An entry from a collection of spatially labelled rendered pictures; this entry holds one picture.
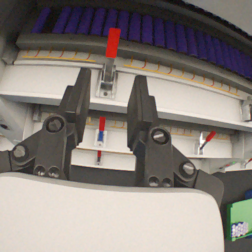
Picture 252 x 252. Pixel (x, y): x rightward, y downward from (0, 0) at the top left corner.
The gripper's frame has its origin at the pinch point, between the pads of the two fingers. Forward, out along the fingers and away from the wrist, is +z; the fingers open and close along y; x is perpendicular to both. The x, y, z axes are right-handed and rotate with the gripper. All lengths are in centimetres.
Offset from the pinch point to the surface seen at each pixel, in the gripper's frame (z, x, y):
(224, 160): 13, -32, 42
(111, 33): 10.2, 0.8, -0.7
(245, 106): 11.0, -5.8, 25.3
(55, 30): 16.8, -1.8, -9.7
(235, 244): -26, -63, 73
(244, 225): -15, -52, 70
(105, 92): 9.8, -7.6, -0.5
